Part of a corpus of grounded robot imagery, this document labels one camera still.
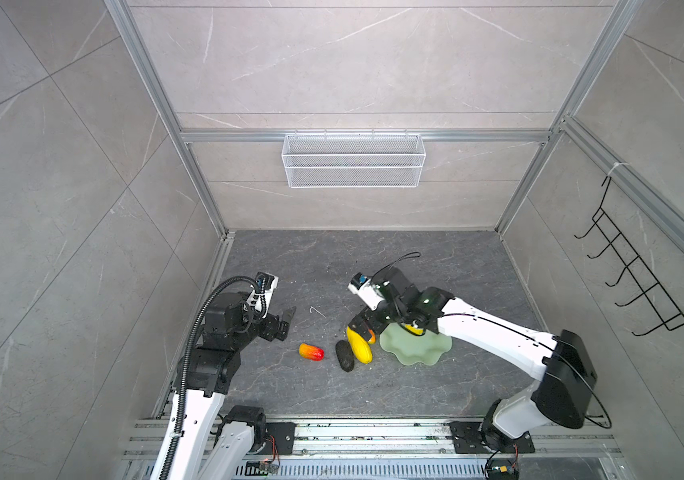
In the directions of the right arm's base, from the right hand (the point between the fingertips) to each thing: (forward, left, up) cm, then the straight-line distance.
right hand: (361, 311), depth 80 cm
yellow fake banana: (-6, 0, -10) cm, 12 cm away
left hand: (-1, +22, +11) cm, 24 cm away
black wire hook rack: (-13, -61, +18) cm, 65 cm away
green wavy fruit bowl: (-5, -15, -15) cm, 21 cm away
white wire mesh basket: (+51, 0, +15) cm, 53 cm away
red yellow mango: (-10, -2, +5) cm, 11 cm away
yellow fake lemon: (-11, -12, +10) cm, 19 cm away
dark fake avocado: (-7, +5, -13) cm, 15 cm away
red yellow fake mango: (-6, +15, -12) cm, 21 cm away
